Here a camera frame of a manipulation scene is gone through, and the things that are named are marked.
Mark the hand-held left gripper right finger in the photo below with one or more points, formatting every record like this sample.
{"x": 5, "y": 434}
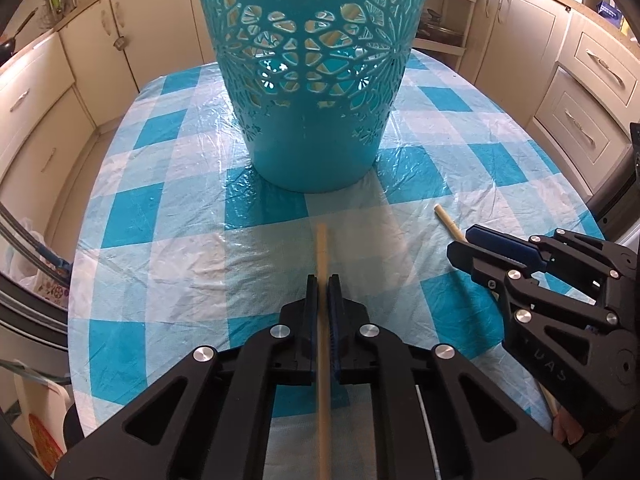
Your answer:
{"x": 334, "y": 330}

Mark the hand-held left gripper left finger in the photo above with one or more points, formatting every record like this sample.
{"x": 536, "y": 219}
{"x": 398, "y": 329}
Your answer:
{"x": 312, "y": 330}

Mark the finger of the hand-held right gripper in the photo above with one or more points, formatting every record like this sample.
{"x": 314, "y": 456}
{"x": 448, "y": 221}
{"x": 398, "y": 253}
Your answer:
{"x": 480, "y": 265}
{"x": 500, "y": 241}

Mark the pale wooden chopstick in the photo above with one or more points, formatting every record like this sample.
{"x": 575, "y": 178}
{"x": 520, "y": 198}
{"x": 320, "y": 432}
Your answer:
{"x": 450, "y": 222}
{"x": 322, "y": 260}

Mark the teal perforated plastic basket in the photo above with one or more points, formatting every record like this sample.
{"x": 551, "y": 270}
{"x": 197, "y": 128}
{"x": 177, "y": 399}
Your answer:
{"x": 310, "y": 160}

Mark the clear plastic table cover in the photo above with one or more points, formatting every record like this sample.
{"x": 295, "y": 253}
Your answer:
{"x": 200, "y": 270}

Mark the cream cabinet with drawers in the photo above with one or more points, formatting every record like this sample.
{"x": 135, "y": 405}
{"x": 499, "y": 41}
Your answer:
{"x": 550, "y": 60}

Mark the blue white checked tablecloth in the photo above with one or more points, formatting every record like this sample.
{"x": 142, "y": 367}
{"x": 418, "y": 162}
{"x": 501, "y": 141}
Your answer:
{"x": 165, "y": 210}

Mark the dark cooking pot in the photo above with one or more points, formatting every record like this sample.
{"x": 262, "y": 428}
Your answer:
{"x": 440, "y": 30}

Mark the white shelf rack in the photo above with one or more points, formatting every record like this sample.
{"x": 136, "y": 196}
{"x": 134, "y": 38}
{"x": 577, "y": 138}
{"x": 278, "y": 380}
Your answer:
{"x": 470, "y": 20}

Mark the blue packet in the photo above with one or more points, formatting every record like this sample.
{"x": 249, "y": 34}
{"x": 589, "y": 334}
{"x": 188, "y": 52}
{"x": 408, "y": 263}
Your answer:
{"x": 612, "y": 12}

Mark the white chair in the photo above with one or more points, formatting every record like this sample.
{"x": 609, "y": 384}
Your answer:
{"x": 30, "y": 395}

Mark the orange red flat item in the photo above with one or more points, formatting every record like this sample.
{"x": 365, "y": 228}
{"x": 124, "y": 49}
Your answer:
{"x": 45, "y": 445}

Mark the white plastic bag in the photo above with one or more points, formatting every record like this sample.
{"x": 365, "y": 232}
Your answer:
{"x": 25, "y": 265}

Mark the cream low kitchen cabinet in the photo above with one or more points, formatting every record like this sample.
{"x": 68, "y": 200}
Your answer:
{"x": 35, "y": 125}

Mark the cream corner kitchen cabinets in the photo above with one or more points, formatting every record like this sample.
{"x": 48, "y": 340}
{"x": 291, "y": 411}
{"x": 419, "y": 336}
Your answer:
{"x": 160, "y": 20}

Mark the black frying pan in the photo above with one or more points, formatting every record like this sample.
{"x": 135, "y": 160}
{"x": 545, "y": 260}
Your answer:
{"x": 10, "y": 45}

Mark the chrome tube chair frame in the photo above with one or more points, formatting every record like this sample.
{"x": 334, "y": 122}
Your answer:
{"x": 25, "y": 320}

